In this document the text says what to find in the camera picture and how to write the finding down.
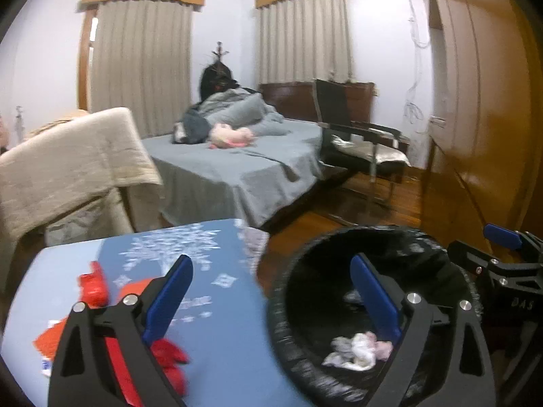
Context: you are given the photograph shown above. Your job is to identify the wooden coat rack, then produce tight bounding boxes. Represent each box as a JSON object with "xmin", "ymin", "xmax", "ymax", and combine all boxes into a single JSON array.
[{"xmin": 211, "ymin": 41, "xmax": 230, "ymax": 69}]

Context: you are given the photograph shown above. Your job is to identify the wooden headboard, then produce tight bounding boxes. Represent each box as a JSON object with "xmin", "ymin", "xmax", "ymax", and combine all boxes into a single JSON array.
[{"xmin": 260, "ymin": 80, "xmax": 376, "ymax": 123}]

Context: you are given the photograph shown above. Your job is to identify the beige blanket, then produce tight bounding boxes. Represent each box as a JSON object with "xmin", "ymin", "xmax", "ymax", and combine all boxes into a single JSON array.
[{"xmin": 0, "ymin": 107, "xmax": 165, "ymax": 242}]

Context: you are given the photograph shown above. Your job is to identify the hanging wall cables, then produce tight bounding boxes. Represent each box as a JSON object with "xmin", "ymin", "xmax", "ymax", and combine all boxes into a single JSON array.
[{"xmin": 405, "ymin": 0, "xmax": 431, "ymax": 124}]

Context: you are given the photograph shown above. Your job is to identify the wooden wardrobe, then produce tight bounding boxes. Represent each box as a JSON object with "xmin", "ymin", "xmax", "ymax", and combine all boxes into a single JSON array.
[{"xmin": 420, "ymin": 0, "xmax": 543, "ymax": 255}]

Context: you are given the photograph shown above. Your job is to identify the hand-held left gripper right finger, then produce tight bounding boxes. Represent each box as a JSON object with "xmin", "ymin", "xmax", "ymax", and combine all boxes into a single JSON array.
[{"xmin": 350, "ymin": 253, "xmax": 497, "ymax": 407}]

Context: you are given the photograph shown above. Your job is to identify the black metal armchair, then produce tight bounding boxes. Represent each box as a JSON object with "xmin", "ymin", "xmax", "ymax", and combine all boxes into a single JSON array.
[{"xmin": 313, "ymin": 78, "xmax": 411, "ymax": 209}]

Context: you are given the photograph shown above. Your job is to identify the dark blue clothing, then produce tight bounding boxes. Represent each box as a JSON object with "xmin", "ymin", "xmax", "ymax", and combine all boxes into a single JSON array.
[{"xmin": 172, "ymin": 110, "xmax": 211, "ymax": 145}]

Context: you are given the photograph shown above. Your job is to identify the black hanging clothing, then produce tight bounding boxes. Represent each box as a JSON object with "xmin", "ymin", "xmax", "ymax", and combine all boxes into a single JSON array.
[{"xmin": 200, "ymin": 63, "xmax": 238, "ymax": 101}]

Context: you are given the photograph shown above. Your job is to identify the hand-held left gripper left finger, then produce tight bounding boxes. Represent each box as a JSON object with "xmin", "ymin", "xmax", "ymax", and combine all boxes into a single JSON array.
[{"xmin": 48, "ymin": 254, "xmax": 194, "ymax": 407}]

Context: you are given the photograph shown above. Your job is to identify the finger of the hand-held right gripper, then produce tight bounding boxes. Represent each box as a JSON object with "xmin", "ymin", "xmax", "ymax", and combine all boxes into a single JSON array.
[
  {"xmin": 449, "ymin": 241, "xmax": 501, "ymax": 283},
  {"xmin": 484, "ymin": 223, "xmax": 543, "ymax": 264}
]

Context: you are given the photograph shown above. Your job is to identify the blue printed tablecloth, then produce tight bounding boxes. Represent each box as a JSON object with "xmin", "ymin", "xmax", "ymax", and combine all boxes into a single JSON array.
[{"xmin": 0, "ymin": 219, "xmax": 298, "ymax": 407}]

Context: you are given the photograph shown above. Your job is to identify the wooden window frame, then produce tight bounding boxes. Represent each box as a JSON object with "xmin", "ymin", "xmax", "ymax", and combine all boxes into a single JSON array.
[{"xmin": 78, "ymin": 6, "xmax": 99, "ymax": 113}]

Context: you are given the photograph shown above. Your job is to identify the beige curtain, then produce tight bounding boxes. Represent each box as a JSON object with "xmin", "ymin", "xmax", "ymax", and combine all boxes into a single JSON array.
[
  {"xmin": 91, "ymin": 0, "xmax": 193, "ymax": 138},
  {"xmin": 260, "ymin": 0, "xmax": 354, "ymax": 85}
]

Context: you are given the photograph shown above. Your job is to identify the black lined trash bin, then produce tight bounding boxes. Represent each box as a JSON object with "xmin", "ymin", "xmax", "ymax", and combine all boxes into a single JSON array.
[{"xmin": 265, "ymin": 226, "xmax": 484, "ymax": 407}]

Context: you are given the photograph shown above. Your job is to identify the pale seat cushion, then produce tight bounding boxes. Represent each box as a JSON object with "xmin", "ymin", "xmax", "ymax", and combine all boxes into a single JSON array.
[{"xmin": 331, "ymin": 136, "xmax": 410, "ymax": 166}]

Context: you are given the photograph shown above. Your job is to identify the bed with grey sheet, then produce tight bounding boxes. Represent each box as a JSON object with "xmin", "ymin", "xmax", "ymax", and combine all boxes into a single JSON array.
[{"xmin": 142, "ymin": 80, "xmax": 376, "ymax": 232}]

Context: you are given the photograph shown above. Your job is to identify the pink plush toy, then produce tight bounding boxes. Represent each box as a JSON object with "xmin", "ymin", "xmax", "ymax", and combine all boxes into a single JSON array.
[{"xmin": 208, "ymin": 123, "xmax": 255, "ymax": 150}]

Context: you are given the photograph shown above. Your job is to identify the red white wrapper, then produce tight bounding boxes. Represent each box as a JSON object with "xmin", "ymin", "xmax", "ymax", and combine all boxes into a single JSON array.
[{"xmin": 33, "ymin": 320, "xmax": 65, "ymax": 377}]

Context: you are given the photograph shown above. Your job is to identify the small red plastic bag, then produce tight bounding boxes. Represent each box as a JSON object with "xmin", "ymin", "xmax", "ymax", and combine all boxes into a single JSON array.
[{"xmin": 77, "ymin": 261, "xmax": 110, "ymax": 307}]

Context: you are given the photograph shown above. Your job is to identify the white tissue wad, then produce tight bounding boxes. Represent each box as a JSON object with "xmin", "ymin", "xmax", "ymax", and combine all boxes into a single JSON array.
[{"xmin": 321, "ymin": 331, "xmax": 394, "ymax": 371}]

